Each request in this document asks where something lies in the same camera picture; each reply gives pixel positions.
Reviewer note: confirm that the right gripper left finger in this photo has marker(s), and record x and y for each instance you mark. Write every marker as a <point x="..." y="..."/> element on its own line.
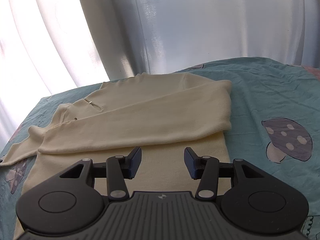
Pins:
<point x="119" y="168"/>

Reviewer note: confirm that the white window curtain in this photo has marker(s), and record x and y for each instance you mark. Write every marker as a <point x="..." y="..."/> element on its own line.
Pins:
<point x="50" y="46"/>

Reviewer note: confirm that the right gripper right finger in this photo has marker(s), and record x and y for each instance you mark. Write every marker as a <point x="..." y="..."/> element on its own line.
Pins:
<point x="206" y="170"/>

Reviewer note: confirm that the teal mushroom print bedsheet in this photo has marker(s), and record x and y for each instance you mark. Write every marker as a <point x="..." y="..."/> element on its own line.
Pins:
<point x="263" y="90"/>

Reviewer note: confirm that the cream knit sweater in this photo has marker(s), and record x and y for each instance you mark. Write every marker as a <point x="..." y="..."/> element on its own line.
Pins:
<point x="161" y="114"/>

